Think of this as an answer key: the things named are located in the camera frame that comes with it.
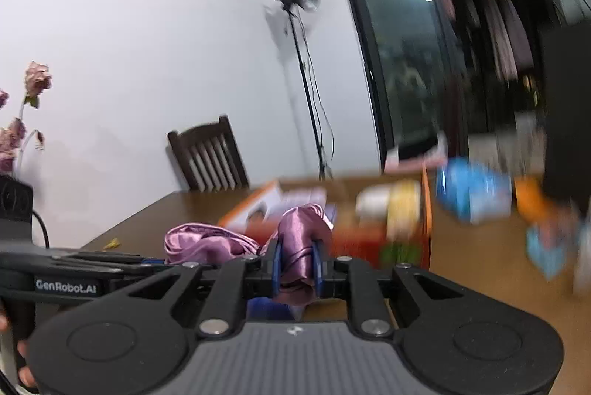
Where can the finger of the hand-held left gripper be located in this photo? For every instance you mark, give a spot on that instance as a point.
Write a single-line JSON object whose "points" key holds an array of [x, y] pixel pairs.
{"points": [[129, 268], [92, 256]]}

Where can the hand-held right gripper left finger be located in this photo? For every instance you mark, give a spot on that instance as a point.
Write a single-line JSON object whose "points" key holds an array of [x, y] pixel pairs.
{"points": [[276, 268]]}

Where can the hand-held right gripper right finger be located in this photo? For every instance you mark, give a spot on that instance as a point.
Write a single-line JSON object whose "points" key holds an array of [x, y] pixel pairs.
{"points": [[317, 270]]}

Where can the purple satin cloth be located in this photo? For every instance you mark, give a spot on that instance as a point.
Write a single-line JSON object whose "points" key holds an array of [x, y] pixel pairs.
{"points": [[300, 247]]}

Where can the red cardboard box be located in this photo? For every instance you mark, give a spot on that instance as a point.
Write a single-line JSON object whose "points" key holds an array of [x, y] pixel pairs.
{"points": [[360, 245]]}

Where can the yellow plush toy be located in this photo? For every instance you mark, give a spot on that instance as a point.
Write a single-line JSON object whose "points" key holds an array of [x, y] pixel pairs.
{"points": [[405, 205]]}

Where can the person's left hand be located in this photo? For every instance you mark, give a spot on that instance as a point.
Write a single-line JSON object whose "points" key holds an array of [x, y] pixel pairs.
{"points": [[25, 376]]}

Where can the dark wooden chair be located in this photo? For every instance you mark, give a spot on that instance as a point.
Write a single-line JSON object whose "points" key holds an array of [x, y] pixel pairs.
{"points": [[207, 155]]}

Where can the blue tissue pack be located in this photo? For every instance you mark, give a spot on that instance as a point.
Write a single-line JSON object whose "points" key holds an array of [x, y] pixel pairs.
{"points": [[475, 191]]}

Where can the dried pink rose bouquet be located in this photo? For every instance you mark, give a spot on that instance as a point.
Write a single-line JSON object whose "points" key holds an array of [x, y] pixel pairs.
{"points": [[38, 76]]}

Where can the orange paper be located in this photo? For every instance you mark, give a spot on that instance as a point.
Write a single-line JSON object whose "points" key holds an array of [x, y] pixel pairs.
{"points": [[531, 196]]}

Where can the small blue snack packet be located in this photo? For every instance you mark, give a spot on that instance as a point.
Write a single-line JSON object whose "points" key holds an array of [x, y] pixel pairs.
{"points": [[547, 252]]}

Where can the black framed sliding glass door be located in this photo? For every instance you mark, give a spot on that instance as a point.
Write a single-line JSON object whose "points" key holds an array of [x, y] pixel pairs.
{"points": [[401, 53]]}

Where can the white spray bottle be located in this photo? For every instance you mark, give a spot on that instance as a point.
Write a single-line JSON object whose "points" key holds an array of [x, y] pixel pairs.
{"points": [[584, 261]]}

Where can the black paper bag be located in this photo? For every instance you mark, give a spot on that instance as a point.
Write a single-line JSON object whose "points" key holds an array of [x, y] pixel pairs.
{"points": [[568, 108]]}

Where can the mauve hanging coat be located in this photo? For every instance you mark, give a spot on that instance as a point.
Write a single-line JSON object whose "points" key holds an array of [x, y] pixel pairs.
{"points": [[512, 39]]}

